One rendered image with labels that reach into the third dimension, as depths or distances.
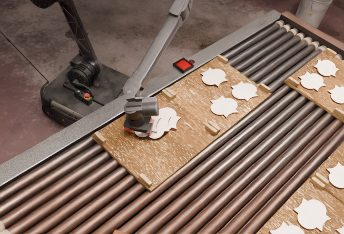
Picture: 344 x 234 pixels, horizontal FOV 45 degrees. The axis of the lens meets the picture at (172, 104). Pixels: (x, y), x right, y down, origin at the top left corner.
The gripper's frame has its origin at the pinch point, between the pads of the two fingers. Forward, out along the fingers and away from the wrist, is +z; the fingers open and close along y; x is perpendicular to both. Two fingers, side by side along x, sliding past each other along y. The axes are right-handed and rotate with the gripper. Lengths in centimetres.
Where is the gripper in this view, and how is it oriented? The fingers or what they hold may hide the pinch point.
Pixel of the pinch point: (142, 132)
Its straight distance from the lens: 171.4
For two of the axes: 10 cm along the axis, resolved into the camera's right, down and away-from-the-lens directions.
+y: -9.5, -1.4, 2.6
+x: -2.6, 8.3, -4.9
